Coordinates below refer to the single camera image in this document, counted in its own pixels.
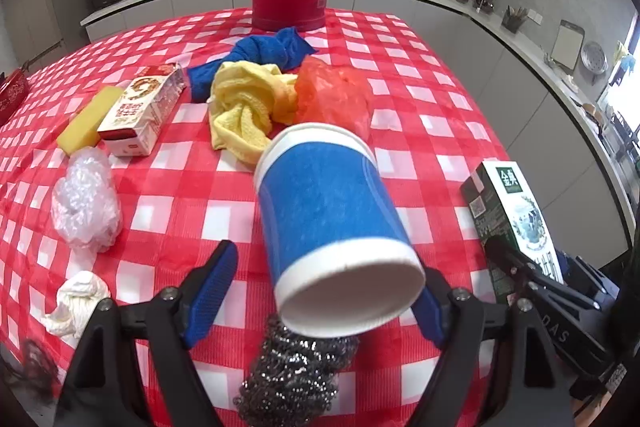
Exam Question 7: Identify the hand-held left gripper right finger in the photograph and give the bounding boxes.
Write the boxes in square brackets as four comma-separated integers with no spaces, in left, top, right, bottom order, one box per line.
[400,264,576,427]

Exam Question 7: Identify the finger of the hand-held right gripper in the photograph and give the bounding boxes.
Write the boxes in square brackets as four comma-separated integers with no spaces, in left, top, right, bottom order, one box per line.
[484,238,603,313]
[555,251,623,303]

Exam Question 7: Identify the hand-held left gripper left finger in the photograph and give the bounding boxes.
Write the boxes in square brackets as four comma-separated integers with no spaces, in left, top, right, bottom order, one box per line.
[60,239,240,427]

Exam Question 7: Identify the green drink carton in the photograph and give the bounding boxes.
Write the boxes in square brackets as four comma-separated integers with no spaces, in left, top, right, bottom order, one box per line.
[460,160,568,303]

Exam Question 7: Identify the blue paper cup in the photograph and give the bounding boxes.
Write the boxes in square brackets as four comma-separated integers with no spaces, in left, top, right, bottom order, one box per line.
[252,122,427,338]

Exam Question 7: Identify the yellow cloth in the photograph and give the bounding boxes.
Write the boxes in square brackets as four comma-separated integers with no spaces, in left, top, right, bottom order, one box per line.
[207,61,301,165]

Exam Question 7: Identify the red checkered tablecloth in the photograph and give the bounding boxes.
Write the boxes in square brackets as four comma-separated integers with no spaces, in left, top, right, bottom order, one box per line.
[0,7,511,427]

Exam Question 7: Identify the steel wool scrubber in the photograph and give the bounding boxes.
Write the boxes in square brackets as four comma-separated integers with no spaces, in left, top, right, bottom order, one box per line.
[234,313,361,424]

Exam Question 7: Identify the crumpled white tissue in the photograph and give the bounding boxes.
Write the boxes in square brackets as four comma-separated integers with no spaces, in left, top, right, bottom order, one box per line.
[40,270,112,342]

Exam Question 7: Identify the crumpled clear plastic bag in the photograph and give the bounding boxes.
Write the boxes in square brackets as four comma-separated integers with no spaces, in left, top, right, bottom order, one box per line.
[51,146,123,253]

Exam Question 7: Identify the dark hair clump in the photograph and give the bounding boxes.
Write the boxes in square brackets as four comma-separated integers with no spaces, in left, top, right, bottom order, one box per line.
[0,339,61,413]

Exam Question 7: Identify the red and white carton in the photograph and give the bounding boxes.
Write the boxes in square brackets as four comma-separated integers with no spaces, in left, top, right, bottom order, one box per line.
[96,63,187,158]

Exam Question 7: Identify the yellow sponge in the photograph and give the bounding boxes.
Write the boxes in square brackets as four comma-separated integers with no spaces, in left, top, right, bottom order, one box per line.
[56,87,126,154]

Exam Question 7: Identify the yellow rubber gloves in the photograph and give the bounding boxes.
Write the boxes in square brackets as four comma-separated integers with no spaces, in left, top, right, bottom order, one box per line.
[612,41,635,88]

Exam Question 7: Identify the round metal steamer tray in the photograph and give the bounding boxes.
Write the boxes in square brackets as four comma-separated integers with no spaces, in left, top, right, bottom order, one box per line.
[581,41,608,75]

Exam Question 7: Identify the white cutting board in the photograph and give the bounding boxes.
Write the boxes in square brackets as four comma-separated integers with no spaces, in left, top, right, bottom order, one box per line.
[551,20,585,72]

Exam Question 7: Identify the orange plastic bag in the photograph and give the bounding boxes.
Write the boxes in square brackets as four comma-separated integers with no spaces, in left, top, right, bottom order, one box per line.
[292,56,375,140]

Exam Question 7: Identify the black chopstick holder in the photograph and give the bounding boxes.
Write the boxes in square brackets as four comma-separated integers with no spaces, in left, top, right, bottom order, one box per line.
[501,5,528,34]

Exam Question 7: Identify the blue cloth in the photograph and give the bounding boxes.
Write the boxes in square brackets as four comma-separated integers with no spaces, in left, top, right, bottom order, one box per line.
[186,27,320,104]

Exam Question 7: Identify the red patterned pot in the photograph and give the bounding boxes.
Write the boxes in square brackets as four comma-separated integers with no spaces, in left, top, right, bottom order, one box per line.
[0,68,31,128]

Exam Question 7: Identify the grey refrigerator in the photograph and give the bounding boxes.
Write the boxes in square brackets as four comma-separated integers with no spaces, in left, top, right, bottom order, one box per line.
[10,0,91,72]

